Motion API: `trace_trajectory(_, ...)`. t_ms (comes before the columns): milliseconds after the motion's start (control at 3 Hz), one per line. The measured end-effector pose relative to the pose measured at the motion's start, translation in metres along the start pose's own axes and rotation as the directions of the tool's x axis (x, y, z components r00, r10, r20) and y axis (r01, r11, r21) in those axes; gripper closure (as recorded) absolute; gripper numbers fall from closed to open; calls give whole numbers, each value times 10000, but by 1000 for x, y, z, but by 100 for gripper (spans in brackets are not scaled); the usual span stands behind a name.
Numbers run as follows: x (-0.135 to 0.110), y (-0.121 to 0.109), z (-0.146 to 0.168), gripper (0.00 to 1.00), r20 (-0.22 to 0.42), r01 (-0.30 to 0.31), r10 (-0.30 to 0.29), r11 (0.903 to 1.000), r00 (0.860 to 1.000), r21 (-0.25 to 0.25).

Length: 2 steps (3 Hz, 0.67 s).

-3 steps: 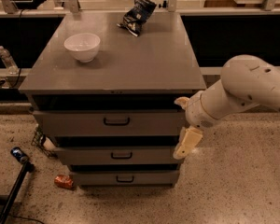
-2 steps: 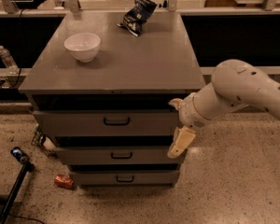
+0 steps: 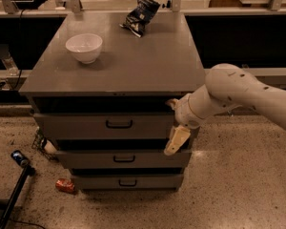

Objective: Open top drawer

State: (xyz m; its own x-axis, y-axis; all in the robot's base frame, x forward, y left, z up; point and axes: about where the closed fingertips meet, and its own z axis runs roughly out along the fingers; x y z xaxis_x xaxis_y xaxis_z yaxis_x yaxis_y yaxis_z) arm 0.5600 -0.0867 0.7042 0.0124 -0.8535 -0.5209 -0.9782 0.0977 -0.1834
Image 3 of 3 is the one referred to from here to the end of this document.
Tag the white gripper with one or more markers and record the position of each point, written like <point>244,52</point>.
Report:
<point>183,113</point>

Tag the grey top drawer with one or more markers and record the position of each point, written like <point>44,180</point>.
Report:
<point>105,126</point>

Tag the grey drawer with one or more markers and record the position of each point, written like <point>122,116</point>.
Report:
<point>123,159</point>
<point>105,126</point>
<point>115,182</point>

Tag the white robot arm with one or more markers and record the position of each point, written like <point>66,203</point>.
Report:
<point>226,87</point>

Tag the grey drawer cabinet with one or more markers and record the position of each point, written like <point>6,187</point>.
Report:
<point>131,76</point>

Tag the grey bottom drawer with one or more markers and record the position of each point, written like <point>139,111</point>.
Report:
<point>115,182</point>

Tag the grey middle drawer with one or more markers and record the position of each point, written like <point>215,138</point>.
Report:
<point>123,159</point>

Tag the dark crumpled chip bag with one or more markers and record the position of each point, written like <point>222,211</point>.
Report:
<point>140,17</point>

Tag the white ceramic bowl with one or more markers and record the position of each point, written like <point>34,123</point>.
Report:
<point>85,47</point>

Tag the orange soda can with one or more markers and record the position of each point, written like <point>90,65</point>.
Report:
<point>64,185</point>

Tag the blue soda can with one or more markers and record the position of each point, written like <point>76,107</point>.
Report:
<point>19,158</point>

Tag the clear plastic water bottle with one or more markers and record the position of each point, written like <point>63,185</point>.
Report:
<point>10,66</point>

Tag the wire basket with white object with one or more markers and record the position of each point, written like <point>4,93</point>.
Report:
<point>44,146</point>

